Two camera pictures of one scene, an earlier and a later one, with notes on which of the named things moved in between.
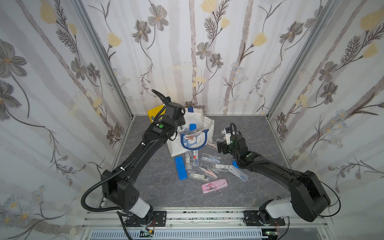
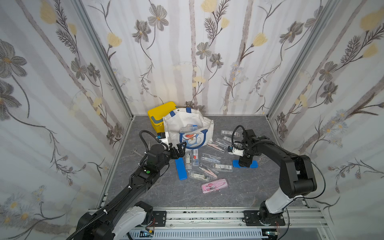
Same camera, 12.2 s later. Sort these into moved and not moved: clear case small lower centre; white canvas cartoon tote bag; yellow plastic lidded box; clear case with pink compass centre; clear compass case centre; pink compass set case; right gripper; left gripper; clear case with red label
Moved: left gripper; right gripper
Not moved: white canvas cartoon tote bag; clear case with pink compass centre; yellow plastic lidded box; clear compass case centre; clear case with red label; clear case small lower centre; pink compass set case
